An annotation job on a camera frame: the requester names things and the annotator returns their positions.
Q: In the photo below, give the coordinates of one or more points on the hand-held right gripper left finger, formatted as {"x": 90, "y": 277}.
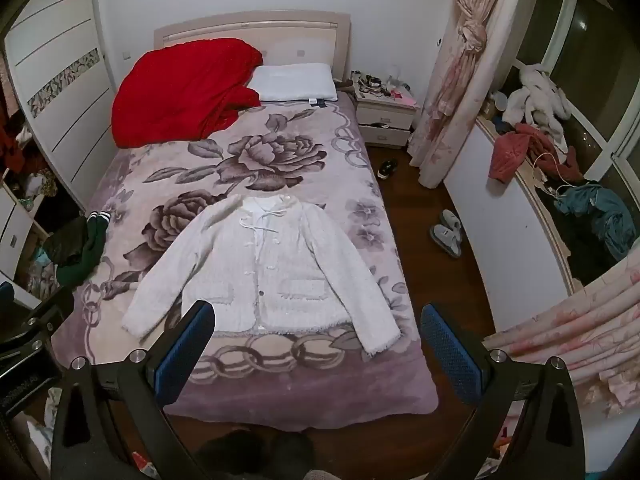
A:
{"x": 186, "y": 345}

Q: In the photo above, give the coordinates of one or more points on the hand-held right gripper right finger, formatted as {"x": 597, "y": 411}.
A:
{"x": 450, "y": 355}

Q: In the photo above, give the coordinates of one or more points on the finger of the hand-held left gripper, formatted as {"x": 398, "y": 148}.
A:
{"x": 5, "y": 293}
{"x": 47, "y": 310}

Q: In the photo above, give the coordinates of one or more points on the white fluffy towel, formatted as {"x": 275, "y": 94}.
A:
{"x": 280, "y": 270}

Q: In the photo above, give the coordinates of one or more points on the red clothes in wardrobe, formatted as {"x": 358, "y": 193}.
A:
{"x": 12, "y": 145}

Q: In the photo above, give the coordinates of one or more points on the white drawer unit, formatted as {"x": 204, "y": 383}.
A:
{"x": 15, "y": 240}

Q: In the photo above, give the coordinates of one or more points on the dark cloth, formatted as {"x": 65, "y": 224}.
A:
{"x": 65, "y": 245}

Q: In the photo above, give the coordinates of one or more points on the green garment with striped cuff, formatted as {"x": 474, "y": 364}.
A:
{"x": 92, "y": 255}

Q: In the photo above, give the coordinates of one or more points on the grey white slipper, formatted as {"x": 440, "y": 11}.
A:
{"x": 450, "y": 220}
{"x": 446, "y": 241}

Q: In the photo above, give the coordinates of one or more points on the loose pink floral curtain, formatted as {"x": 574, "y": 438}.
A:
{"x": 575, "y": 320}

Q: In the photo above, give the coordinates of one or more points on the white windowsill cabinet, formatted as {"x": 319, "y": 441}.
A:
{"x": 500, "y": 220}

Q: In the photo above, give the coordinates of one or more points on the black garment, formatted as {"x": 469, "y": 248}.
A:
{"x": 585, "y": 255}

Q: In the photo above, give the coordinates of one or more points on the black shoe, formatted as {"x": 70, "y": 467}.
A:
{"x": 387, "y": 169}

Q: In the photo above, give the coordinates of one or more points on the floral plush blanket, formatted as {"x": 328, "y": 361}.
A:
{"x": 300, "y": 170}

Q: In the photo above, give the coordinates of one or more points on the teal garment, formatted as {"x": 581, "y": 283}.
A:
{"x": 605, "y": 215}

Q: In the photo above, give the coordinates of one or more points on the red garment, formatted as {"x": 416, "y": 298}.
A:
{"x": 510, "y": 152}

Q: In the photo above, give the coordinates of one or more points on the white wardrobe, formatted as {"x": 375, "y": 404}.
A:
{"x": 60, "y": 60}

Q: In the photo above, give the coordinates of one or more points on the white nightstand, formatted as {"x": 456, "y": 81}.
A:
{"x": 385, "y": 112}

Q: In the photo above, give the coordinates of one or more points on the red quilt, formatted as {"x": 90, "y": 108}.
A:
{"x": 175, "y": 90}

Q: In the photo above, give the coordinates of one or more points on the tied pink floral curtain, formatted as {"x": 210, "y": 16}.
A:
{"x": 450, "y": 85}

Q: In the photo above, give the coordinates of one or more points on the white plush toy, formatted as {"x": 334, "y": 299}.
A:
{"x": 535, "y": 95}

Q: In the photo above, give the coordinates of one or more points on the nightstand clutter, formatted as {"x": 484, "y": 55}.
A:
{"x": 372, "y": 82}

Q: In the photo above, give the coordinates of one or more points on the white pillow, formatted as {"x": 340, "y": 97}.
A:
{"x": 295, "y": 82}

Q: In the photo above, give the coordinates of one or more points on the white window frame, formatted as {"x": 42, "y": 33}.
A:
{"x": 570, "y": 5}

